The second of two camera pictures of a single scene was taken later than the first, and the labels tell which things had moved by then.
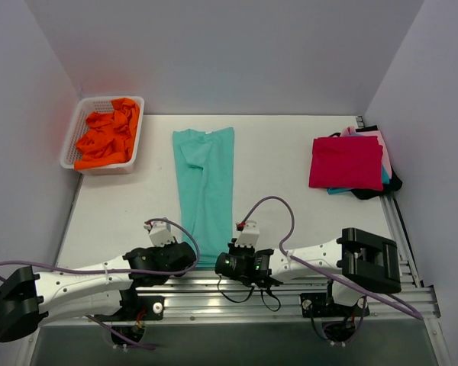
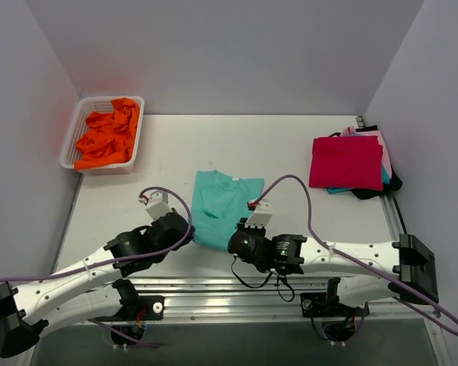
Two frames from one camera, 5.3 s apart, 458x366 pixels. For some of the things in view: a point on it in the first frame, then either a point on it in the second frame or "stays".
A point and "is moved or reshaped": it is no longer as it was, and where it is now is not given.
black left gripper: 181,258 to 184,232
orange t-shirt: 109,137 stays
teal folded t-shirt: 385,181 stays
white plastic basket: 103,136 stays
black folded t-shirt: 395,182 stays
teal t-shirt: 204,165 is moved or reshaped
